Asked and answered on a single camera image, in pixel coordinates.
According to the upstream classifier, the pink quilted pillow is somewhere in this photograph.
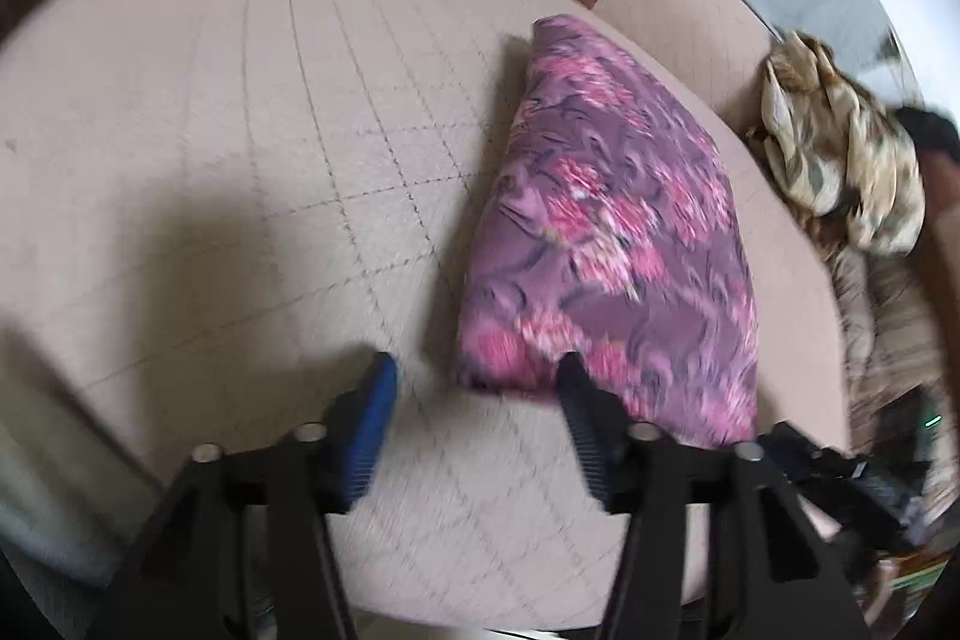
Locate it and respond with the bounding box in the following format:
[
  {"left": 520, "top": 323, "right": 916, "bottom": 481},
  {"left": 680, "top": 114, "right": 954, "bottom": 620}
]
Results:
[{"left": 576, "top": 0, "right": 775, "bottom": 135}]

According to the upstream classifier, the pink quilted bedspread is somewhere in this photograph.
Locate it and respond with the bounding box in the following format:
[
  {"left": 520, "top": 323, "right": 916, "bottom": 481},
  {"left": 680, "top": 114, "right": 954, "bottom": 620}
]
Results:
[{"left": 0, "top": 0, "right": 853, "bottom": 634}]

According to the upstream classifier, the purple pink floral garment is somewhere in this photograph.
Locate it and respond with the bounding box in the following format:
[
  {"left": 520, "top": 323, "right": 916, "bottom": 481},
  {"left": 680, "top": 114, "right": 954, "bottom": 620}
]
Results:
[{"left": 455, "top": 14, "right": 758, "bottom": 447}]

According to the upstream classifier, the cream floral leaf blanket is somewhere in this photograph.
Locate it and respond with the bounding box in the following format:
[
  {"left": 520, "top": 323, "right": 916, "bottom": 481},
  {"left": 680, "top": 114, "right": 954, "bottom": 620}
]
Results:
[{"left": 747, "top": 31, "right": 926, "bottom": 259}]

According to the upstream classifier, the grey striped blanket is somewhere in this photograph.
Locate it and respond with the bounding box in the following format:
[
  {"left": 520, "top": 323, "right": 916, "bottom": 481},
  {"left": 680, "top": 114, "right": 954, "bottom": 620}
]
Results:
[{"left": 827, "top": 247, "right": 958, "bottom": 466}]

